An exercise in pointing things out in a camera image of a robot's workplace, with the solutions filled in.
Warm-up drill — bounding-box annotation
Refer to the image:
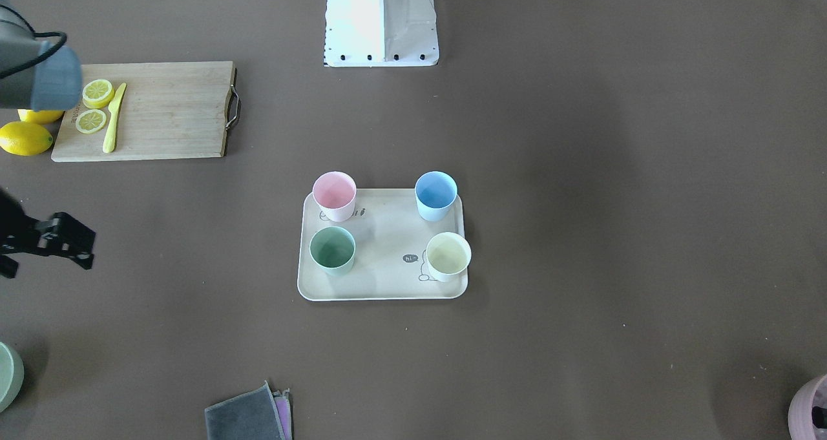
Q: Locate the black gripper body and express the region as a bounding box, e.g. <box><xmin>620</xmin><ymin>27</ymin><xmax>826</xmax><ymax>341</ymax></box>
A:
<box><xmin>1</xmin><ymin>191</ymin><xmax>96</xmax><ymax>278</ymax></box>

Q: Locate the green plastic cup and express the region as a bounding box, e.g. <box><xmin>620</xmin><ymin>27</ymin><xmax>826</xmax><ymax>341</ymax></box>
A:
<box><xmin>308</xmin><ymin>226</ymin><xmax>355</xmax><ymax>277</ymax></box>

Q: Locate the pink plastic cup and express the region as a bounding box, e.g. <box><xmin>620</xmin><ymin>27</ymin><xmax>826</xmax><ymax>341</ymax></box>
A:
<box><xmin>312</xmin><ymin>171</ymin><xmax>357</xmax><ymax>222</ymax></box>

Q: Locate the blue plastic cup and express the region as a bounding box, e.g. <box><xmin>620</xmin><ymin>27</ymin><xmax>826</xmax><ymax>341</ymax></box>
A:
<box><xmin>415</xmin><ymin>171</ymin><xmax>458</xmax><ymax>222</ymax></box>

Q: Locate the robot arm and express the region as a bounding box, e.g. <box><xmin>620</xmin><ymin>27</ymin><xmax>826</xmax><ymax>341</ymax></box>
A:
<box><xmin>1</xmin><ymin>0</ymin><xmax>96</xmax><ymax>278</ymax></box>

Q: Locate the cream rabbit tray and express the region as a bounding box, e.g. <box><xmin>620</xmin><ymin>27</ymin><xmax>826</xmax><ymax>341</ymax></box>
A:
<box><xmin>297</xmin><ymin>189</ymin><xmax>468</xmax><ymax>301</ymax></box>

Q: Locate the whole yellow lemon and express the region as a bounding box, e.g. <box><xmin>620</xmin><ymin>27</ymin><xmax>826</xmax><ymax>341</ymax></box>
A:
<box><xmin>1</xmin><ymin>121</ymin><xmax>54</xmax><ymax>156</ymax></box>

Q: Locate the yellow plastic knife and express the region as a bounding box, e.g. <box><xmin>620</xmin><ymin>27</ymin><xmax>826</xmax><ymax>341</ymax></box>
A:
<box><xmin>101</xmin><ymin>83</ymin><xmax>127</xmax><ymax>154</ymax></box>

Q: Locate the lemon slice lower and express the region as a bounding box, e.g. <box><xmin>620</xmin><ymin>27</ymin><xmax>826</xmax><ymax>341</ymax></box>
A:
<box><xmin>74</xmin><ymin>109</ymin><xmax>107</xmax><ymax>134</ymax></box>

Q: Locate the lemon slice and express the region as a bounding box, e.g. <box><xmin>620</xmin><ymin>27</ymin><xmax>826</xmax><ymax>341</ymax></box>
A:
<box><xmin>74</xmin><ymin>109</ymin><xmax>107</xmax><ymax>134</ymax></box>
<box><xmin>81</xmin><ymin>79</ymin><xmax>115</xmax><ymax>109</ymax></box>

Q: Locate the green plastic bowl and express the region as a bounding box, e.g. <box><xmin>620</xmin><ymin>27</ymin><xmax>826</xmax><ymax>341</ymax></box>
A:
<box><xmin>0</xmin><ymin>342</ymin><xmax>25</xmax><ymax>412</ymax></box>

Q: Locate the lemon slice upper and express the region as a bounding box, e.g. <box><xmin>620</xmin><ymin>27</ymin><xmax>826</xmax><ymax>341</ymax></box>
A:
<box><xmin>81</xmin><ymin>79</ymin><xmax>115</xmax><ymax>109</ymax></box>

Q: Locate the bamboo cutting board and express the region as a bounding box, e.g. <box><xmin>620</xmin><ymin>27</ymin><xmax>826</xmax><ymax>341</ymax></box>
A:
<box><xmin>51</xmin><ymin>62</ymin><xmax>240</xmax><ymax>162</ymax></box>

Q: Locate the grey folded cloth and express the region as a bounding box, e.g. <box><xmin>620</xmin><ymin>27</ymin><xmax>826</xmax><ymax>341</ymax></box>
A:
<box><xmin>204</xmin><ymin>383</ymin><xmax>282</xmax><ymax>439</ymax></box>

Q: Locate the purple folded cloth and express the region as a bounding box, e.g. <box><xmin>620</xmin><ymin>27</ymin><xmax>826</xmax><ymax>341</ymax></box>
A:
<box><xmin>273</xmin><ymin>389</ymin><xmax>293</xmax><ymax>440</ymax></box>

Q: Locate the cream yellow plastic cup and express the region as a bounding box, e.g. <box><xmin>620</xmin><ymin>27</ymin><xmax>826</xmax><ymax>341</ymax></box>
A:
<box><xmin>425</xmin><ymin>232</ymin><xmax>472</xmax><ymax>282</ymax></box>

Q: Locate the pink plastic bowl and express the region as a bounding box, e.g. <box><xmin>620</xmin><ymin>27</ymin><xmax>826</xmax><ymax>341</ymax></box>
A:
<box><xmin>788</xmin><ymin>375</ymin><xmax>826</xmax><ymax>439</ymax></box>

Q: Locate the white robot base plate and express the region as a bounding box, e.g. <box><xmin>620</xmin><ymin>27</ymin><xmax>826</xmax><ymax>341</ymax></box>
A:
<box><xmin>323</xmin><ymin>0</ymin><xmax>440</xmax><ymax>67</ymax></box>

